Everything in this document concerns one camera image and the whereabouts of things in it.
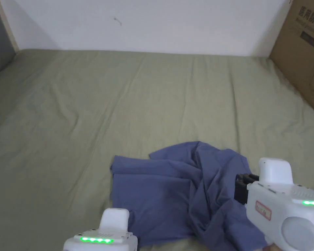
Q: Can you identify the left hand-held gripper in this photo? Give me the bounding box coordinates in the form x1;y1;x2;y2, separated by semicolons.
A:
63;208;138;251

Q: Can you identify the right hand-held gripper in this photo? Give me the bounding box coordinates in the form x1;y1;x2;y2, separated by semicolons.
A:
234;157;314;251

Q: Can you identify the dark blue shirt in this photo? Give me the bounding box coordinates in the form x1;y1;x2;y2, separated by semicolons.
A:
110;141;268;251

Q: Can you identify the bed with pale green sheet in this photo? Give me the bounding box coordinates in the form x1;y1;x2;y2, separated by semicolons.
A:
0;49;314;251

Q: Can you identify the brown cardboard carton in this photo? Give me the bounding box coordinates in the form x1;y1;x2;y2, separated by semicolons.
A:
269;0;314;120

